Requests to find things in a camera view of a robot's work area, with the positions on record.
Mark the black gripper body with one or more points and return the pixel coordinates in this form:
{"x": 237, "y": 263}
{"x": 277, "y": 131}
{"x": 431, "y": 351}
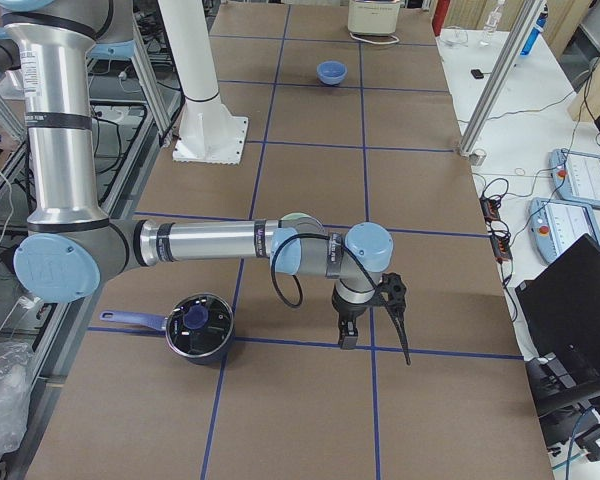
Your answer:
{"x": 346, "y": 310}

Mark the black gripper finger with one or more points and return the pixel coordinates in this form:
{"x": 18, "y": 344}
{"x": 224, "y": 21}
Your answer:
{"x": 348, "y": 335}

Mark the green bowl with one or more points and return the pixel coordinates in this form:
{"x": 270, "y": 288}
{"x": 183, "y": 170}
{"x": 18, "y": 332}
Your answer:
{"x": 302, "y": 223}

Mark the blue bowl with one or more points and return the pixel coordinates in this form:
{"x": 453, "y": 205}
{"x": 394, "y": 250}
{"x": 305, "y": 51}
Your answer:
{"x": 331, "y": 72}

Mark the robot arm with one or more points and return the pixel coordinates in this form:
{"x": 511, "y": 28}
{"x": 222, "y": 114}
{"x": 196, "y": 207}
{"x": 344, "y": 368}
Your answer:
{"x": 73, "y": 246}

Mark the dark blue saucepan with lid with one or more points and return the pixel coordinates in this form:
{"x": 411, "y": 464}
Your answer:
{"x": 200, "y": 328}

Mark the orange black adapter box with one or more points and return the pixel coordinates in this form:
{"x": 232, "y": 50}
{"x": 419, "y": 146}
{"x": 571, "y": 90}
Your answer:
{"x": 498, "y": 230}

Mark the black laptop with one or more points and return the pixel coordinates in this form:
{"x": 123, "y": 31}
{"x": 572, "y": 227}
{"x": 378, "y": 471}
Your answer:
{"x": 562, "y": 304}

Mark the lower teach pendant tablet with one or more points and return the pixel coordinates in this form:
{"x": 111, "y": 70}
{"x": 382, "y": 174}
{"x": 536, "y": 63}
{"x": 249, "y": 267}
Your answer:
{"x": 557, "y": 224}

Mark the teach pendant tablet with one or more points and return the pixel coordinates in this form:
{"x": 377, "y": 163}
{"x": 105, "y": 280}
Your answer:
{"x": 576, "y": 176}
{"x": 557, "y": 224}

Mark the upper teach pendant tablet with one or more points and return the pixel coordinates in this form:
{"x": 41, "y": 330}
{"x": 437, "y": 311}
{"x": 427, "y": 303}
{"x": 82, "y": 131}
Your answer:
{"x": 576, "y": 176}

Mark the cream toaster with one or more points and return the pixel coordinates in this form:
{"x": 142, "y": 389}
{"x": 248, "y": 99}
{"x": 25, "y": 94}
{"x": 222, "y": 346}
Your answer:
{"x": 373, "y": 22}

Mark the clear plastic bottle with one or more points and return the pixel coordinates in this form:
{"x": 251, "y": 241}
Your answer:
{"x": 491, "y": 23}

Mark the blue water bottle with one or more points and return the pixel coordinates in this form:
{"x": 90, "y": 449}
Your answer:
{"x": 536, "y": 30}

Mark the clear plastic bag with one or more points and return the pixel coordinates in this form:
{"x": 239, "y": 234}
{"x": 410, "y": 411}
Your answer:
{"x": 15, "y": 393}

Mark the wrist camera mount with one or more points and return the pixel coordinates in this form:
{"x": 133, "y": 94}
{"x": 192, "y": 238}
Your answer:
{"x": 393, "y": 293}

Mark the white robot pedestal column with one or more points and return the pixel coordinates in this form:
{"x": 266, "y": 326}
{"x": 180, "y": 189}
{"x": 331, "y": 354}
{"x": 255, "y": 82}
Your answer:
{"x": 208, "y": 131}

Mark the aluminium frame post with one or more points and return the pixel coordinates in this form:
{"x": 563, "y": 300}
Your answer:
{"x": 526, "y": 20}

